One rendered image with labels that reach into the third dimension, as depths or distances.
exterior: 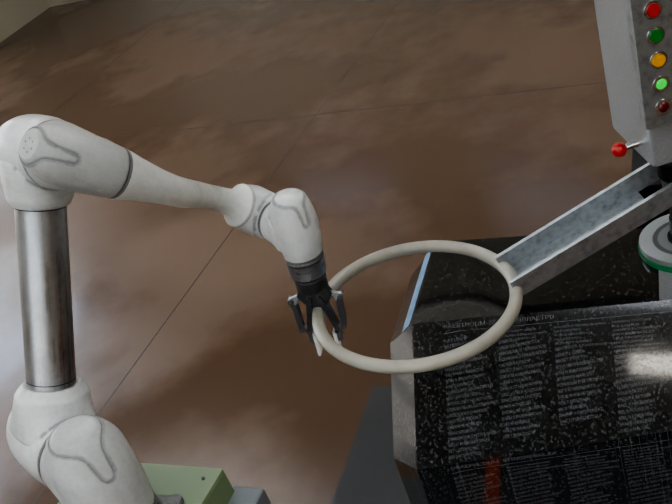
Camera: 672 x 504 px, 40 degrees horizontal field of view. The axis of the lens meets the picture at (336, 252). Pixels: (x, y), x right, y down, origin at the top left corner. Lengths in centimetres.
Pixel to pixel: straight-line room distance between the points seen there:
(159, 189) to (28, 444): 59
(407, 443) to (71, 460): 83
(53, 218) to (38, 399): 37
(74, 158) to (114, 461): 57
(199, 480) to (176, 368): 192
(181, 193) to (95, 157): 22
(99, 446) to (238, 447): 162
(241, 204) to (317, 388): 151
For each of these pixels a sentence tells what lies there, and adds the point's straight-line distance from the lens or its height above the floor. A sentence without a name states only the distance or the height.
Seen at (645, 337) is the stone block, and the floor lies 79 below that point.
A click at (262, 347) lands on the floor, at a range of 381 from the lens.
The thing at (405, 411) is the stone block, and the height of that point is 67.
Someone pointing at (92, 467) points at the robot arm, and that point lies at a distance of 183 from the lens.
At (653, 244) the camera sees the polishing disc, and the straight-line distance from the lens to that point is 229.
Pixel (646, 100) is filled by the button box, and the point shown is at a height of 131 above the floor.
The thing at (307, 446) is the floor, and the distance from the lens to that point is 330.
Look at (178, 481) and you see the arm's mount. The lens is 206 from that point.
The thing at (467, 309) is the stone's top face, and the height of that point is 84.
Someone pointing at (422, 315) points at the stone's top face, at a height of 84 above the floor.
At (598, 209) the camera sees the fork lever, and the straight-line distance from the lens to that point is 223.
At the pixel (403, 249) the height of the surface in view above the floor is 94.
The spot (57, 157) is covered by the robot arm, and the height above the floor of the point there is 162.
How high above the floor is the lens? 220
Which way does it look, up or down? 31 degrees down
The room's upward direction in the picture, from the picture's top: 20 degrees counter-clockwise
